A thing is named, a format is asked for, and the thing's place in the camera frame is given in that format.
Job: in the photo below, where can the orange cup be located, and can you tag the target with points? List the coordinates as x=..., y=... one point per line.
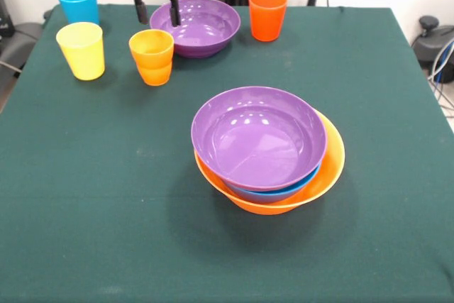
x=152, y=69

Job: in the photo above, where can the purple bowl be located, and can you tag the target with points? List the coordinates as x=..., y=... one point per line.
x=259, y=140
x=205, y=26

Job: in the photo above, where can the large blue bowl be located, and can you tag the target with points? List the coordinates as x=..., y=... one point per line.
x=269, y=196

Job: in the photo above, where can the blue cup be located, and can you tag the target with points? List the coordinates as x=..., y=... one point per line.
x=79, y=5

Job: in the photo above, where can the yellow cup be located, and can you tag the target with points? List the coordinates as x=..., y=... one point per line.
x=83, y=51

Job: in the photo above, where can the red cup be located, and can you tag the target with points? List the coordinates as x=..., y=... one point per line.
x=266, y=19

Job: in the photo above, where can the large orange bowl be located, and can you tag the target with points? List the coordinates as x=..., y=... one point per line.
x=333, y=161

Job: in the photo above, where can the dark green tablecloth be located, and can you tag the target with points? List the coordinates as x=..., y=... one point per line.
x=106, y=246

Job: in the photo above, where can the black floor base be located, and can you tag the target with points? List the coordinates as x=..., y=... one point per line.
x=436, y=40

